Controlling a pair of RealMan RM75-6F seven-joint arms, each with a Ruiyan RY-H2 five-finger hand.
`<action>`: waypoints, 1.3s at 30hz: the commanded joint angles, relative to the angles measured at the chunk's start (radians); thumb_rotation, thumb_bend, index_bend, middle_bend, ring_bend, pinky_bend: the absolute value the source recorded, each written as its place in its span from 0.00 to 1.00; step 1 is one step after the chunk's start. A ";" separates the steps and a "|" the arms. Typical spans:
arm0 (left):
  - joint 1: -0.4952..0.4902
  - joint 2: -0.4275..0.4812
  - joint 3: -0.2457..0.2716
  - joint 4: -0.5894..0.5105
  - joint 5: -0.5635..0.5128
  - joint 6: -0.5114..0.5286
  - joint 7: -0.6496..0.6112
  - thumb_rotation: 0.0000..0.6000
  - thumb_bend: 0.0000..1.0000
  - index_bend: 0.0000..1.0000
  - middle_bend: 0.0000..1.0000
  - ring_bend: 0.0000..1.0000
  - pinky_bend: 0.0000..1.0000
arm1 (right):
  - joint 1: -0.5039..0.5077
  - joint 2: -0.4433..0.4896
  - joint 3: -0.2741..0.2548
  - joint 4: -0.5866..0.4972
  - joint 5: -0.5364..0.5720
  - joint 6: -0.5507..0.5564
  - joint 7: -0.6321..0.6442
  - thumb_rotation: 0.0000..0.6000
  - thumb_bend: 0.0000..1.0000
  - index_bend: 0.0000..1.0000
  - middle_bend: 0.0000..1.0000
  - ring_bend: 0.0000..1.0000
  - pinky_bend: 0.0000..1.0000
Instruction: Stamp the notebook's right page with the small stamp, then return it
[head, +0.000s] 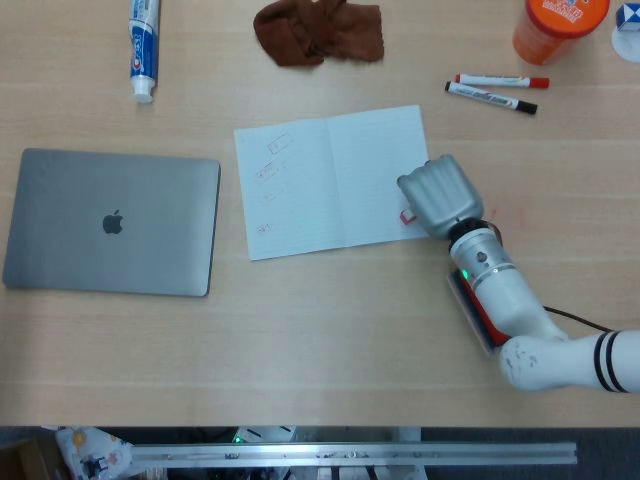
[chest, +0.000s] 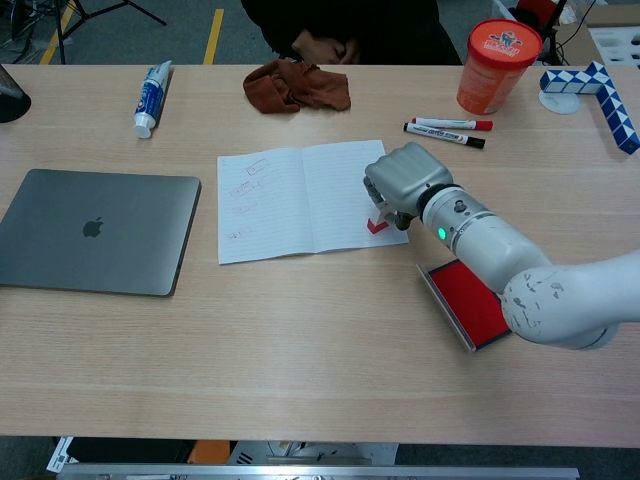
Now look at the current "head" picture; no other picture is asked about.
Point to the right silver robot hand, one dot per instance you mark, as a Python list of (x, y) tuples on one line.
[(442, 197)]

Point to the small red white stamp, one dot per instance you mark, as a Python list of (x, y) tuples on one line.
[(407, 216)]

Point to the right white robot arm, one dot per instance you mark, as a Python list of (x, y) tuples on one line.
[(510, 300)]

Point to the black whiteboard marker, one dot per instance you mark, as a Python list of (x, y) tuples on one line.
[(487, 96)]

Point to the red ink pad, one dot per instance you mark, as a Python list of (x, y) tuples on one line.
[(475, 315)]

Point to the red whiteboard marker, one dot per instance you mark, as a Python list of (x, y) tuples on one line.
[(500, 80)]

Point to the open lined notebook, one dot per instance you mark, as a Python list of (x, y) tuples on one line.
[(310, 190)]

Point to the brown crumpled cloth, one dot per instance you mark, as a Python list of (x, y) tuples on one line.
[(315, 32)]

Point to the blue white small box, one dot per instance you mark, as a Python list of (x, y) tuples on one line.
[(631, 17)]

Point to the orange lidded canister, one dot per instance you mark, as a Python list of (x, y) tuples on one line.
[(550, 30)]

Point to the white round disc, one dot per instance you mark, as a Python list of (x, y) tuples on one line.
[(627, 45)]

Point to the grey closed laptop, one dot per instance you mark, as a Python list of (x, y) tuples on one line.
[(112, 222)]

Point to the white blue toothpaste tube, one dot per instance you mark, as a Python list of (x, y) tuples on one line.
[(144, 50)]

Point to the printed plastic bag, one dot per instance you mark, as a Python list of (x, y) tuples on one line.
[(95, 452)]

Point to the aluminium profile rail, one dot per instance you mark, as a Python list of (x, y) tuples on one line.
[(350, 454)]

